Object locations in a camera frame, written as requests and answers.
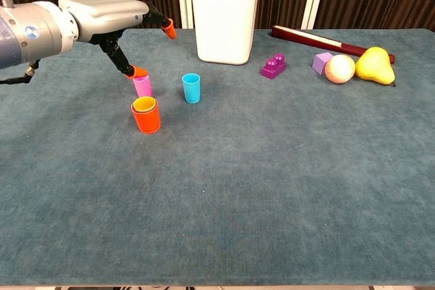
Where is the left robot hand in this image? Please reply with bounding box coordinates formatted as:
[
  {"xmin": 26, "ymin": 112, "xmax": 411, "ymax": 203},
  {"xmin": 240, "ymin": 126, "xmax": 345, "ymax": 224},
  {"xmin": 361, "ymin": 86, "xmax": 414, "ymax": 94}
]
[{"xmin": 58, "ymin": 0, "xmax": 177, "ymax": 79}]

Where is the pink plastic cup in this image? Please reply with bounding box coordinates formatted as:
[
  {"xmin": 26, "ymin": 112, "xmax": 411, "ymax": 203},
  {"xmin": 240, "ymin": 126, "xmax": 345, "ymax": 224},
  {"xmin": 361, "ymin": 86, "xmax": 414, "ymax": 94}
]
[{"xmin": 132, "ymin": 74, "xmax": 153, "ymax": 98}]

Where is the yellow plastic cup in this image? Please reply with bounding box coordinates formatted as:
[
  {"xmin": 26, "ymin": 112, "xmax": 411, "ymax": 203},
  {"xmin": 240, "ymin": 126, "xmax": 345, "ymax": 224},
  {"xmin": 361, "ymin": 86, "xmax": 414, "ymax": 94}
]
[{"xmin": 133, "ymin": 96, "xmax": 158, "ymax": 113}]

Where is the cyan plastic cup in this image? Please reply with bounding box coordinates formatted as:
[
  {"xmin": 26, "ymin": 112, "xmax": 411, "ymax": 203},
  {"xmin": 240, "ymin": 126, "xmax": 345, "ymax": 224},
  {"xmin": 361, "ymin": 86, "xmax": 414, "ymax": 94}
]
[{"xmin": 181, "ymin": 73, "xmax": 201, "ymax": 104}]

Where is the orange plastic cup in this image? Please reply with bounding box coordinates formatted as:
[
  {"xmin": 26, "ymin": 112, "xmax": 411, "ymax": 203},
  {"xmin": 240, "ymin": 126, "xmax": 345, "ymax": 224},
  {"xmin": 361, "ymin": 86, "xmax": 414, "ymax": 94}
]
[{"xmin": 130, "ymin": 100, "xmax": 162, "ymax": 134}]

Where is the white plastic bin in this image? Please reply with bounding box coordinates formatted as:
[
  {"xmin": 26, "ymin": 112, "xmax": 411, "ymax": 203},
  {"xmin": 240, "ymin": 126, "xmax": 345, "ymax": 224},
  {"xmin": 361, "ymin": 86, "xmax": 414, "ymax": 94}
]
[{"xmin": 191, "ymin": 0, "xmax": 261, "ymax": 66}]

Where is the magenta toy brick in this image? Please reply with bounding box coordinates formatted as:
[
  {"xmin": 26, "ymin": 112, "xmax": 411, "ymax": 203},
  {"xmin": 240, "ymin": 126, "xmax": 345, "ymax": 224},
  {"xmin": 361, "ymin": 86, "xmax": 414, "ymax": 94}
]
[{"xmin": 260, "ymin": 52, "xmax": 288, "ymax": 80}]

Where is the dark red folded fan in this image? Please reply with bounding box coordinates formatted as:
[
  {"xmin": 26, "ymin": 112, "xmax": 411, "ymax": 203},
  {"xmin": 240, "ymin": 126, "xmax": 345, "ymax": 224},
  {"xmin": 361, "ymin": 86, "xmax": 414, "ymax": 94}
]
[{"xmin": 271, "ymin": 24, "xmax": 396, "ymax": 65}]

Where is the lilac toy cube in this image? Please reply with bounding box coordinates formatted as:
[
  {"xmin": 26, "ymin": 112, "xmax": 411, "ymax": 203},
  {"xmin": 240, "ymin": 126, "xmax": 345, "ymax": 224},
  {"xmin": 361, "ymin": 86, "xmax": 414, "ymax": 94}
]
[{"xmin": 312, "ymin": 52, "xmax": 334, "ymax": 75}]

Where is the teal table cloth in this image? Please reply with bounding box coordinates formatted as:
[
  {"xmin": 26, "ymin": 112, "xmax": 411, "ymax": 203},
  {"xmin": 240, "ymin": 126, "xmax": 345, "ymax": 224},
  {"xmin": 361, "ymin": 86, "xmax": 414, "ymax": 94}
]
[{"xmin": 0, "ymin": 27, "xmax": 435, "ymax": 287}]

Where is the peach toy ball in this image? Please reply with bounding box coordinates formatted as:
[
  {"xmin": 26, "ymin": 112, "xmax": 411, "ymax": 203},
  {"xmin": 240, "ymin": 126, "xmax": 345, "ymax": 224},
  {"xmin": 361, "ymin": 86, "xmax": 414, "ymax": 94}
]
[{"xmin": 324, "ymin": 54, "xmax": 356, "ymax": 85}]

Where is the yellow toy pear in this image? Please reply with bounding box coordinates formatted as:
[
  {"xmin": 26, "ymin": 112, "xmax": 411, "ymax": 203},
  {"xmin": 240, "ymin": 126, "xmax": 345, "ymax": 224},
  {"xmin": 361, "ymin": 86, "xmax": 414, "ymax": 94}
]
[{"xmin": 355, "ymin": 46, "xmax": 397, "ymax": 88}]

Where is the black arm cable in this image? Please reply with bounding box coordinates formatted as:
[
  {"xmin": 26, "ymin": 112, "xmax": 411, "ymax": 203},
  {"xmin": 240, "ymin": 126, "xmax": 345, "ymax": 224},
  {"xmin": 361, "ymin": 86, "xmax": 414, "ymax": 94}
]
[{"xmin": 0, "ymin": 60, "xmax": 42, "ymax": 86}]

